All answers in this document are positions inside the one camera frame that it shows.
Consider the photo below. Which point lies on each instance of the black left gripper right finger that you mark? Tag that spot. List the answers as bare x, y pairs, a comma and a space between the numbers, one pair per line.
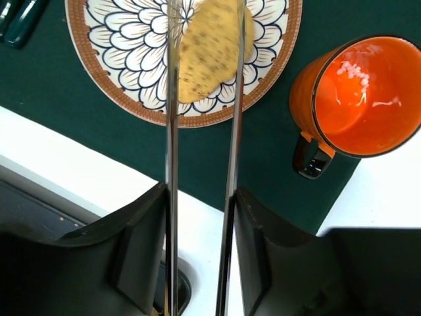
347, 271

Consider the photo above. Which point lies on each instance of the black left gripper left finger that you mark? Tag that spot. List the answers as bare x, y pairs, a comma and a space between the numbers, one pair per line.
98, 260

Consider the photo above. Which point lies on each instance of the speckled bread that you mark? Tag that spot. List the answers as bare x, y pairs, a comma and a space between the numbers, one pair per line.
209, 50

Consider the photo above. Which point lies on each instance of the metal tongs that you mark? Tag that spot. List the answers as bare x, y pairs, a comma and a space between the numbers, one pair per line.
173, 59

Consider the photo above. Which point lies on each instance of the black baking tray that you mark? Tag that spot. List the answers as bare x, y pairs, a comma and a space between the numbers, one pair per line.
39, 217

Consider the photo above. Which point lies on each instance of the orange mug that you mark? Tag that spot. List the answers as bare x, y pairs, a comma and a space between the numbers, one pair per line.
360, 100

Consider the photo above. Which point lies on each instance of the floral patterned ceramic plate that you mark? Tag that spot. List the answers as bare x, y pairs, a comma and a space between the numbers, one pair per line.
123, 47

